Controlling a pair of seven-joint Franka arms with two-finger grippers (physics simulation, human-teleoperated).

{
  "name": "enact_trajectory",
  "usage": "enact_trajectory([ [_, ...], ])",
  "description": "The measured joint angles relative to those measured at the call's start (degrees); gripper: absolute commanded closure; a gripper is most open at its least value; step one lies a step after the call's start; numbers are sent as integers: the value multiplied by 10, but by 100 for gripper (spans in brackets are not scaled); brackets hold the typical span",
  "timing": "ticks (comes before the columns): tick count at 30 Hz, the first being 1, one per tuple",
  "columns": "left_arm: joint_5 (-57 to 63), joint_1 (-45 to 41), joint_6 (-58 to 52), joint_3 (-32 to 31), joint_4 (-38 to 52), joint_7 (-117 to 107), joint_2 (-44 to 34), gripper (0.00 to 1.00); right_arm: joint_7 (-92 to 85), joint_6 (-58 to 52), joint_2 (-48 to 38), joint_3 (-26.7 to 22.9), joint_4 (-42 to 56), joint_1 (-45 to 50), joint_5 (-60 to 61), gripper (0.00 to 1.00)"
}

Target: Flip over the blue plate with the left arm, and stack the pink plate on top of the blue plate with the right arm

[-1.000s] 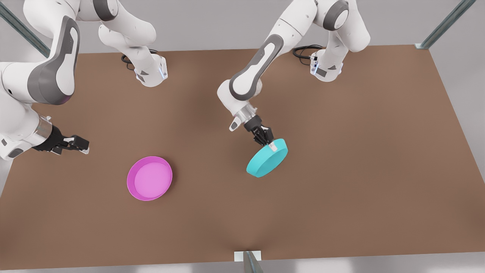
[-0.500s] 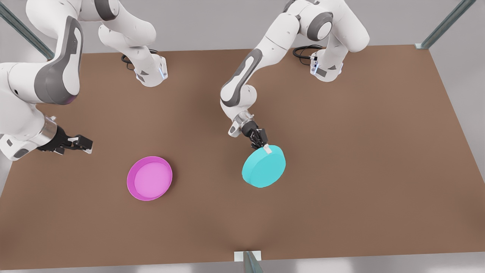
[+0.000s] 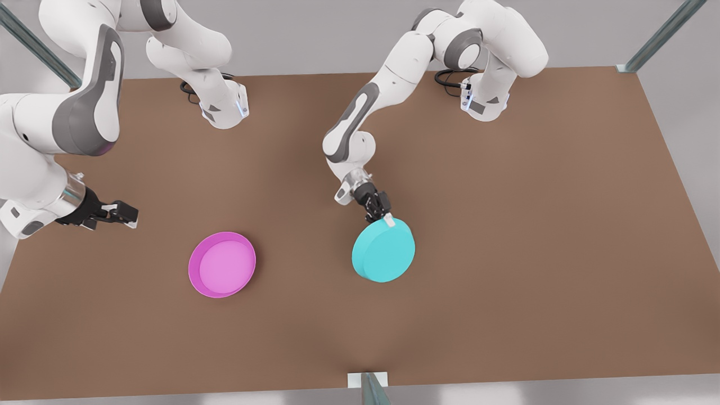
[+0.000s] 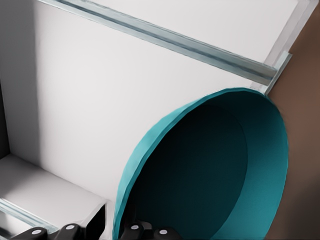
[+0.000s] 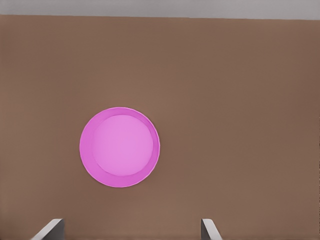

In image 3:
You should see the silver frame post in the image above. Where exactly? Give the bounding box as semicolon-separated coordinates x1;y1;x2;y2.
347;371;393;405
0;4;83;91
616;0;708;74

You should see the pink plate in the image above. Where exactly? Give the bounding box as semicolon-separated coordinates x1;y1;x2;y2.
188;231;257;299

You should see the blue plate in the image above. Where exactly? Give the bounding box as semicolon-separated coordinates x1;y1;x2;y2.
352;217;416;284

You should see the black cable loop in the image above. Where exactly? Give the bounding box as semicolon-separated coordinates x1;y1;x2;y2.
434;66;480;97
180;72;235;105

